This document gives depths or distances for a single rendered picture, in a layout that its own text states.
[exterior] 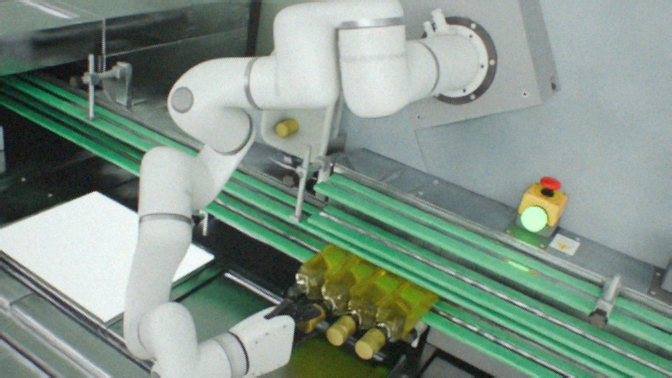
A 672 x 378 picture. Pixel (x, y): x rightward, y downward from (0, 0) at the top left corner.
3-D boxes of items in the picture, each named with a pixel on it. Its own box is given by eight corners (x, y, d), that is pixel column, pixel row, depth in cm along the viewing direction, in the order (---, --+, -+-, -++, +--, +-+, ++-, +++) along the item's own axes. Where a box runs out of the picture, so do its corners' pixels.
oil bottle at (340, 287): (369, 263, 139) (313, 309, 122) (374, 240, 136) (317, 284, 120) (393, 274, 137) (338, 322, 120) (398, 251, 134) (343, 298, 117)
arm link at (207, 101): (289, 77, 111) (220, 80, 118) (246, 38, 99) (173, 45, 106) (273, 153, 108) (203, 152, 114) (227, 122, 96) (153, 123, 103)
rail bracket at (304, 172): (310, 204, 142) (275, 225, 132) (322, 133, 134) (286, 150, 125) (321, 210, 141) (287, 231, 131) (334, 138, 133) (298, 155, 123)
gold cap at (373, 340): (365, 340, 114) (352, 353, 111) (369, 324, 113) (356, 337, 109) (383, 350, 113) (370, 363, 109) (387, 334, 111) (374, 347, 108)
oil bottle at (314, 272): (346, 249, 141) (288, 293, 124) (351, 227, 139) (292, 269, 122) (369, 260, 139) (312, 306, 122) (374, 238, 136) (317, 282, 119)
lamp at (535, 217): (521, 221, 123) (516, 227, 121) (528, 201, 121) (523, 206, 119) (544, 231, 121) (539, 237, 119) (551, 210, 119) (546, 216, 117)
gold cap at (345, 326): (337, 326, 117) (323, 338, 113) (341, 311, 115) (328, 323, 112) (353, 337, 116) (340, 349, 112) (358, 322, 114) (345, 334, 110)
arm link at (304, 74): (282, 105, 109) (272, 6, 105) (418, 102, 98) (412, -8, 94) (250, 114, 101) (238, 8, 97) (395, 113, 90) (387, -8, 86)
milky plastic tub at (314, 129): (281, 131, 157) (258, 140, 150) (294, 39, 147) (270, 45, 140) (342, 156, 150) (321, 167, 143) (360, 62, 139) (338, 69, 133)
